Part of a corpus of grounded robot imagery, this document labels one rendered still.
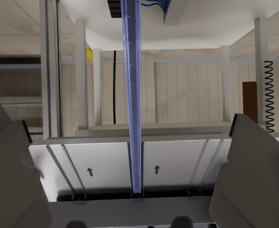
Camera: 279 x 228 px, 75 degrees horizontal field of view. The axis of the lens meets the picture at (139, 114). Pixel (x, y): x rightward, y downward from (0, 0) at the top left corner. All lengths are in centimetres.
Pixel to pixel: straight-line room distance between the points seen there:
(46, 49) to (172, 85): 312
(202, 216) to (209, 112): 341
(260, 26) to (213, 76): 305
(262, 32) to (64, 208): 80
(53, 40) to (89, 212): 43
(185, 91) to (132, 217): 333
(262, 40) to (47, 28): 70
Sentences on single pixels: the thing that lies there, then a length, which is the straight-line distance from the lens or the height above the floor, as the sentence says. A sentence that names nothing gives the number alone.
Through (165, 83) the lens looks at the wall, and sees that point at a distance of 355.
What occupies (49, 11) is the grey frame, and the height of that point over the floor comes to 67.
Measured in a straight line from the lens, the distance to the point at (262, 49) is 81.
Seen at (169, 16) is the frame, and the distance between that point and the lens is 62.
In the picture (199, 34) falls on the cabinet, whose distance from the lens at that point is 89.
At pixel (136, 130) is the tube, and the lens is 22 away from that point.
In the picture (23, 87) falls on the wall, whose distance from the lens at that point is 402.
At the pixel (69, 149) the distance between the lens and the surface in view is 28.
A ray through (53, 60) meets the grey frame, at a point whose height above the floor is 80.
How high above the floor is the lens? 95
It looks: level
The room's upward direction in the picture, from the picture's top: 178 degrees clockwise
